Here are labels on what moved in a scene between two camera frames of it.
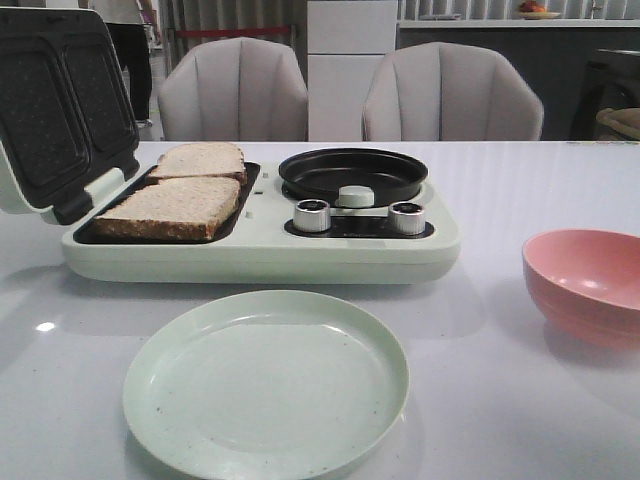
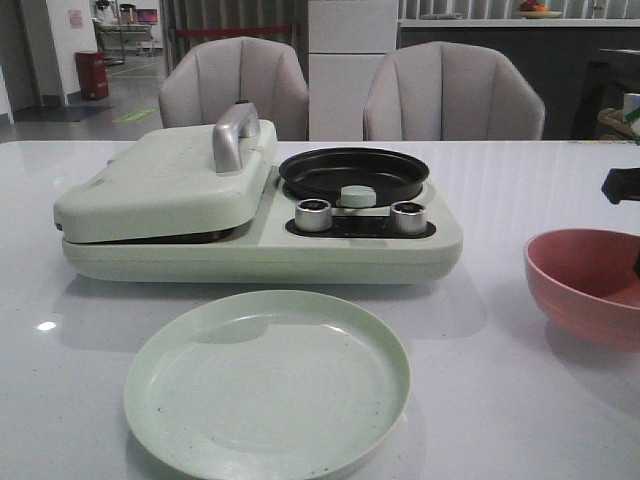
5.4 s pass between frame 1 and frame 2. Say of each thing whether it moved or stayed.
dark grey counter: stayed
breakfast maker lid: moved
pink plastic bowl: stayed
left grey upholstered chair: stayed
